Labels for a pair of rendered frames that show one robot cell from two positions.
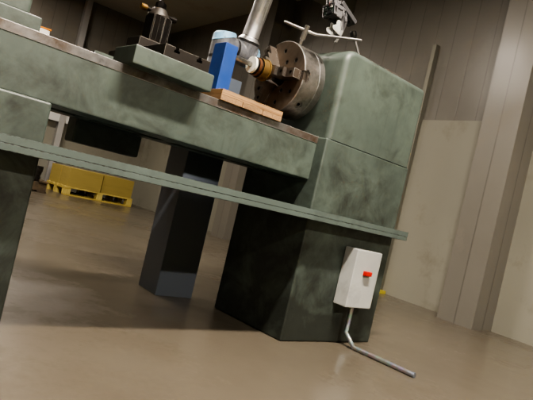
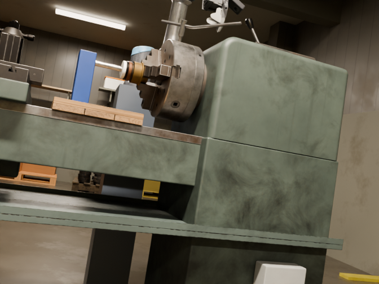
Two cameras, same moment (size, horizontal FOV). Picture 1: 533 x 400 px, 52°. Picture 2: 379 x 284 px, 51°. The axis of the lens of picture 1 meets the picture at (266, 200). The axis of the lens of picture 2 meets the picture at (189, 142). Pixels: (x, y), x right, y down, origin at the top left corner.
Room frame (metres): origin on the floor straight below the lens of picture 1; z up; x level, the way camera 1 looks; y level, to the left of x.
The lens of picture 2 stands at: (0.93, -0.62, 0.75)
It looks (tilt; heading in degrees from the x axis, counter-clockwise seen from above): 3 degrees up; 20
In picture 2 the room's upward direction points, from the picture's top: 9 degrees clockwise
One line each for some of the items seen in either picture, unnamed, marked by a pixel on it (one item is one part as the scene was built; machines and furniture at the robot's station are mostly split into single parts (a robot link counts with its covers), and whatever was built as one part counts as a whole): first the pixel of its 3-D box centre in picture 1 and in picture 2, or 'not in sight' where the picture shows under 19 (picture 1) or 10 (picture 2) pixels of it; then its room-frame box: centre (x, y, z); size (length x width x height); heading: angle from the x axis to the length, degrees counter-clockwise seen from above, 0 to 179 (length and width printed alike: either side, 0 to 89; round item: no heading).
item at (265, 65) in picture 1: (261, 69); (136, 72); (2.28, 0.14, 1.08); 0.09 x 0.09 x 0.09; 41
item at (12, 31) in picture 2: (159, 13); (12, 33); (2.03, 0.55, 1.14); 0.08 x 0.08 x 0.03
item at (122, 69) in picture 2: (241, 59); (108, 66); (2.21, 0.23, 1.08); 0.13 x 0.07 x 0.07; 131
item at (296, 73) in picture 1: (289, 73); (161, 72); (2.26, 0.03, 1.08); 0.12 x 0.11 x 0.05; 41
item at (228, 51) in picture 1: (220, 73); (82, 82); (2.15, 0.29, 1.00); 0.08 x 0.06 x 0.23; 41
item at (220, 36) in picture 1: (224, 44); (142, 59); (2.75, 0.38, 1.27); 0.13 x 0.12 x 0.14; 131
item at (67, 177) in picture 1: (91, 185); (161, 187); (8.59, 2.72, 0.20); 1.17 x 0.85 x 0.41; 126
